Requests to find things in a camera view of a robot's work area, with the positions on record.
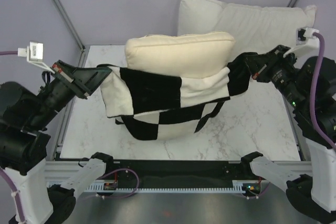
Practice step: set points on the aluminium frame post left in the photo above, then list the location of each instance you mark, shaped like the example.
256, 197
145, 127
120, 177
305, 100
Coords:
61, 10

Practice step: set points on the white slotted cable duct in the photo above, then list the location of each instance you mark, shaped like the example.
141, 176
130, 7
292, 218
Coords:
102, 188

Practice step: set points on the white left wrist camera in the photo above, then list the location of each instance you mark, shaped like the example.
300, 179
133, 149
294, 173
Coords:
34, 54

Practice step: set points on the cream quilted pillow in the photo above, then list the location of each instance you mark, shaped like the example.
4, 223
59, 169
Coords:
191, 56

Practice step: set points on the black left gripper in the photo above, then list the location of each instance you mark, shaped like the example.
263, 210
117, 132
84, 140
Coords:
83, 80

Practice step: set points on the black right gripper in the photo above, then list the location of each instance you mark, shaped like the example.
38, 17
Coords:
264, 62

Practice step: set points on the large white pillow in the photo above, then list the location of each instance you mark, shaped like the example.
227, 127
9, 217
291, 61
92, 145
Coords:
255, 29

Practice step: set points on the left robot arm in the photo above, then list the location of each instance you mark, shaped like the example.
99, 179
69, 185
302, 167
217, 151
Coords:
24, 120

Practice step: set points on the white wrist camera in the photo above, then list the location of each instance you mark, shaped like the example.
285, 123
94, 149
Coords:
306, 42
34, 54

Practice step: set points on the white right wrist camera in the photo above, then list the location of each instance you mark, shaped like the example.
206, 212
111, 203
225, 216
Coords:
306, 42

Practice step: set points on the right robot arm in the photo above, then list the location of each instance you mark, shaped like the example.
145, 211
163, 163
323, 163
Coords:
309, 90

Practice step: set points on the black white checkered pillowcase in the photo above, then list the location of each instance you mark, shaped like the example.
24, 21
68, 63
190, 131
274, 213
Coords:
158, 107

